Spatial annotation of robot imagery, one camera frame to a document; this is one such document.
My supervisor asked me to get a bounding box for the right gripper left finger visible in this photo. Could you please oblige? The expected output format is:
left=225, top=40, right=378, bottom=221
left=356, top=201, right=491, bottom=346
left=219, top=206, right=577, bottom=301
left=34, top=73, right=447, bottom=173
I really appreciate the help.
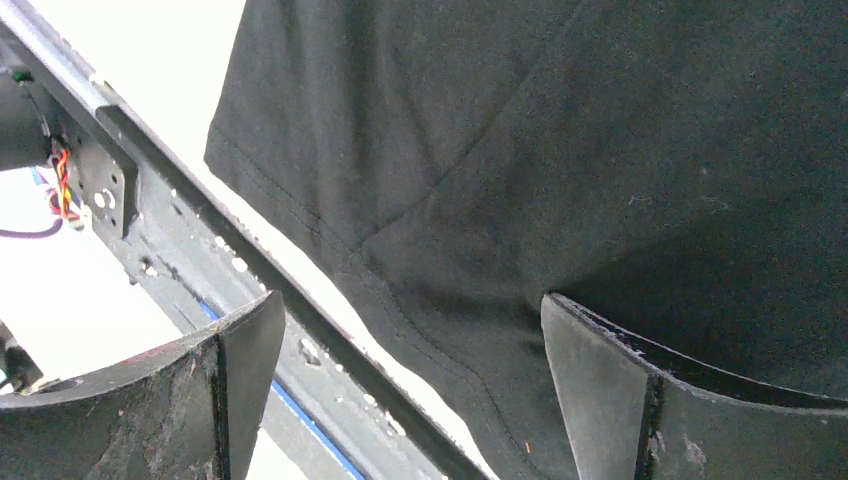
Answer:
left=1, top=291, right=285, bottom=479

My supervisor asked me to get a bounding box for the red yellow wire bundle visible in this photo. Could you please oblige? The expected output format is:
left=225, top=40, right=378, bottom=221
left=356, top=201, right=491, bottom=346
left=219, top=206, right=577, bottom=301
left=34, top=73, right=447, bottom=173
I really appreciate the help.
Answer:
left=46, top=146, right=84, bottom=230

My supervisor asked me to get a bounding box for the black t shirt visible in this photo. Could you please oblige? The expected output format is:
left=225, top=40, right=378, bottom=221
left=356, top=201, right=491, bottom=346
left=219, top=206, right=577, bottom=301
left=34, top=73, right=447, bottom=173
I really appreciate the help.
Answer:
left=205, top=1, right=847, bottom=479

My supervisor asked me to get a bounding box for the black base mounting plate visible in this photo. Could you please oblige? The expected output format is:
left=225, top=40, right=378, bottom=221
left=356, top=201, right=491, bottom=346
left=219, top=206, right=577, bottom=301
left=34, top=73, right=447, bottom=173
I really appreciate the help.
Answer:
left=1, top=1, right=481, bottom=479

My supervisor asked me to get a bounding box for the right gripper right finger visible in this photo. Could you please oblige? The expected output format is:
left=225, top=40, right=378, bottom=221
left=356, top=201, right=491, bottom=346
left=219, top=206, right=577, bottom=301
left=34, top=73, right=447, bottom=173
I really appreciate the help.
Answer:
left=541, top=293, right=847, bottom=479

